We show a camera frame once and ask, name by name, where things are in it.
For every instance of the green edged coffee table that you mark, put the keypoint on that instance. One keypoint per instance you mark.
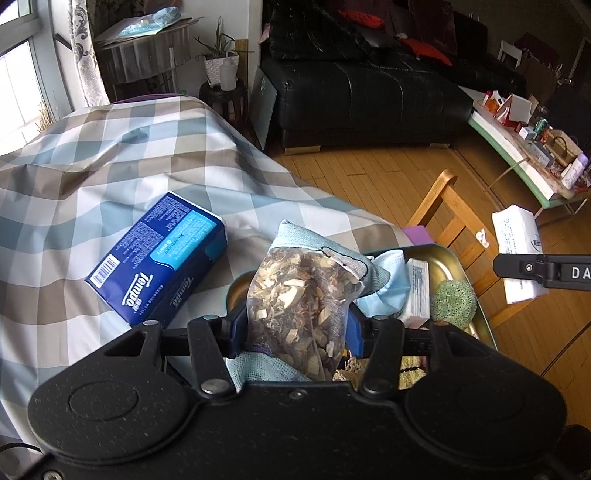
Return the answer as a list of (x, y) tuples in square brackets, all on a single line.
[(512, 157)]

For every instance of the wicker basket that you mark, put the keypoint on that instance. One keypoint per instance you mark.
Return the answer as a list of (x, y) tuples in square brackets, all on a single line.
[(565, 143)]

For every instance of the white box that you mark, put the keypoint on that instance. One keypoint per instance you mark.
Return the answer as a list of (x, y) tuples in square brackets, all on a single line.
[(519, 108)]

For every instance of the blue plastic bag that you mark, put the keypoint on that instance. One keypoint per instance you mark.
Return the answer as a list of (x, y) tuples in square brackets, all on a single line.
[(147, 21)]

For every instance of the small white tissue pack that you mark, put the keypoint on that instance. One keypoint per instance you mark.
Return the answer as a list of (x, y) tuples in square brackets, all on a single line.
[(515, 240), (415, 290)]

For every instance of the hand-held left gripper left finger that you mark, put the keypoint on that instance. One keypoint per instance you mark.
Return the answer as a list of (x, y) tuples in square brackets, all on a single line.
[(238, 332)]

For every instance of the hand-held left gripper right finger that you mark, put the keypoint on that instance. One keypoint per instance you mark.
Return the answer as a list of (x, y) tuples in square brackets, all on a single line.
[(356, 334)]

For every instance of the wooden chair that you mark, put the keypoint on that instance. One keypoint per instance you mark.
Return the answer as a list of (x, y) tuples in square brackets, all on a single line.
[(455, 203)]

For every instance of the checked tablecloth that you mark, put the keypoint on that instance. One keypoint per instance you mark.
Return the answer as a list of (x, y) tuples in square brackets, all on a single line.
[(92, 166)]

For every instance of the patterned grey curtain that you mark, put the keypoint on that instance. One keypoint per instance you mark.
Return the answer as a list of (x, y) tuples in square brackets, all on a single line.
[(87, 50)]

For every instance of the potted plant in white pot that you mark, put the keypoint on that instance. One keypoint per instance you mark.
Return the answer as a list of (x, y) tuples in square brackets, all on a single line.
[(217, 60)]

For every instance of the purple mat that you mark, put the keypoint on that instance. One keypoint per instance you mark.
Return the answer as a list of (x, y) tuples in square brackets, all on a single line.
[(418, 235)]

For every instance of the window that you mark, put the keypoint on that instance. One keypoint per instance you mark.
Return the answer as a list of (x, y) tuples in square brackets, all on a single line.
[(23, 74)]

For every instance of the glass panel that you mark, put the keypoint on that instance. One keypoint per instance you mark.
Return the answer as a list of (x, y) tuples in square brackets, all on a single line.
[(263, 106)]

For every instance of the purple and white bottle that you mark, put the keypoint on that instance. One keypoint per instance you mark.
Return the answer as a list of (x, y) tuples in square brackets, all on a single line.
[(575, 170)]

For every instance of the green can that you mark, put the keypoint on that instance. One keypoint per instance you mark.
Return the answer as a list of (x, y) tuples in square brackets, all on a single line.
[(542, 125)]

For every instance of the green curly scrubber ball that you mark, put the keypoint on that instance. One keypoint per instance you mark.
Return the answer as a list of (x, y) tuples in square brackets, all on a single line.
[(453, 304)]

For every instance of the black leather sofa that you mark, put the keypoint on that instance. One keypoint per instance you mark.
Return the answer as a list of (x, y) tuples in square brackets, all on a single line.
[(369, 92)]

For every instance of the blue tissue pack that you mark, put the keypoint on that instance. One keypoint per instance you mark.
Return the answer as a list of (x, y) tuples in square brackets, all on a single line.
[(157, 258)]

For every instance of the herb sachet bag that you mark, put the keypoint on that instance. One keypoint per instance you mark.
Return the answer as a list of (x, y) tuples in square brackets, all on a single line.
[(295, 295)]

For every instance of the teal and gold tin tray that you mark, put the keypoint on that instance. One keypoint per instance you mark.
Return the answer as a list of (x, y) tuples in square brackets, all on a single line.
[(443, 265)]

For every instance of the red cushion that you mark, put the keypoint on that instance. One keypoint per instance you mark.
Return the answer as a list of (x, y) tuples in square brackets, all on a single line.
[(362, 18), (427, 50)]

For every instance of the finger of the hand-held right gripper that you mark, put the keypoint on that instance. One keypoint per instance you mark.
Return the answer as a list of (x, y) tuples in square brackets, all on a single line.
[(517, 267)]

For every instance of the dark round stool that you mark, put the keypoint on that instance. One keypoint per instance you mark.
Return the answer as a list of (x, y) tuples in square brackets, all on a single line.
[(224, 99)]

